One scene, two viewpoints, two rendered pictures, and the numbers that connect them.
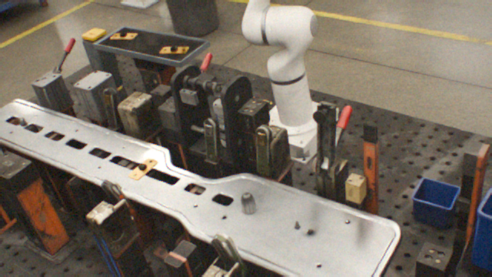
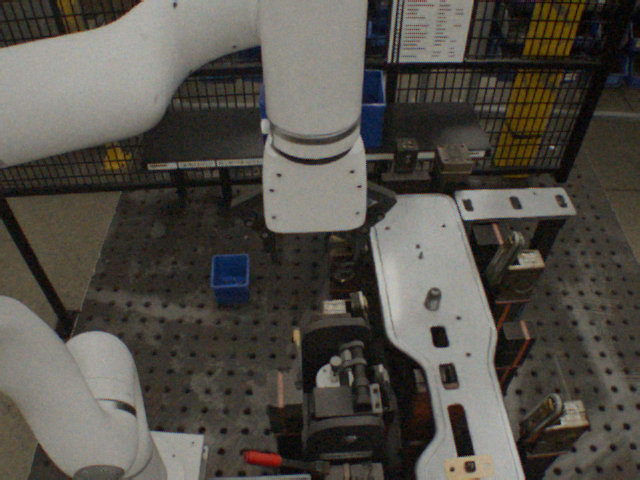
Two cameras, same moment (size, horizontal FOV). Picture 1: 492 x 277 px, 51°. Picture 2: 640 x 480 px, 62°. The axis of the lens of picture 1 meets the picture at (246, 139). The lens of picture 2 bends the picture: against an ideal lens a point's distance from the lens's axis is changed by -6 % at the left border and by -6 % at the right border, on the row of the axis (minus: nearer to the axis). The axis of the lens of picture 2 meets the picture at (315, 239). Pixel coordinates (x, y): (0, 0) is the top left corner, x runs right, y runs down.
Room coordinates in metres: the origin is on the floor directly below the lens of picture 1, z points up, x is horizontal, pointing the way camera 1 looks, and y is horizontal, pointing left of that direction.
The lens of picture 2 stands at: (1.49, 0.33, 1.92)
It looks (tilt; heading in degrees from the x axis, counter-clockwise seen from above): 47 degrees down; 226
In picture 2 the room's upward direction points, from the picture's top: straight up
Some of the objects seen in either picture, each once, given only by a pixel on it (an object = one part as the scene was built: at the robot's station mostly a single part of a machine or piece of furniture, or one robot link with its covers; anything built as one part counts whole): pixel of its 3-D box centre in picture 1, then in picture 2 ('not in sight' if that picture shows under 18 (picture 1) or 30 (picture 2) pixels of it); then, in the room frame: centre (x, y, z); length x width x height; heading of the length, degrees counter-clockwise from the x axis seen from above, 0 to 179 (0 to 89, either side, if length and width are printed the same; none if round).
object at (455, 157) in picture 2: not in sight; (442, 206); (0.50, -0.19, 0.88); 0.08 x 0.08 x 0.36; 49
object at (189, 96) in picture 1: (223, 149); (340, 435); (1.17, 0.07, 0.94); 0.18 x 0.13 x 0.49; 49
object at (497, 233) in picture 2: not in sight; (479, 272); (0.59, -0.01, 0.84); 0.11 x 0.10 x 0.28; 139
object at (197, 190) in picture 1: (208, 232); (434, 410); (0.97, 0.15, 0.84); 0.12 x 0.05 x 0.29; 139
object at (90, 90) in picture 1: (114, 133); not in sight; (1.42, 0.42, 0.90); 0.13 x 0.10 x 0.41; 139
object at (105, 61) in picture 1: (115, 93); not in sight; (1.66, 0.43, 0.92); 0.08 x 0.08 x 0.44; 49
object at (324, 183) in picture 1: (334, 217); (342, 295); (0.90, -0.18, 0.88); 0.07 x 0.06 x 0.35; 139
